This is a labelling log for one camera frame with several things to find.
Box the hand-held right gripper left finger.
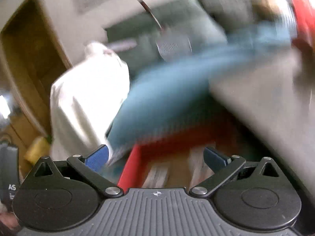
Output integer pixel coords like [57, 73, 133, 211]
[22, 145, 123, 198]

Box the grey round table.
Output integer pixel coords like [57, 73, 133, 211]
[207, 39, 315, 202]

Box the red cardboard box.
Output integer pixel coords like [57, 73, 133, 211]
[118, 125, 237, 190]

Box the red cloth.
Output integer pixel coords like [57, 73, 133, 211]
[285, 0, 315, 57]

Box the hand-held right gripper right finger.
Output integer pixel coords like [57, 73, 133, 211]
[189, 147, 291, 198]

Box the grey fly swatter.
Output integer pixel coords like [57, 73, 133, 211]
[135, 0, 193, 61]

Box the yellow bag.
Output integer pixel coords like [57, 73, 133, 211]
[24, 136, 53, 166]

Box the wooden door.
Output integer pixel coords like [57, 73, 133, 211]
[0, 0, 73, 175]

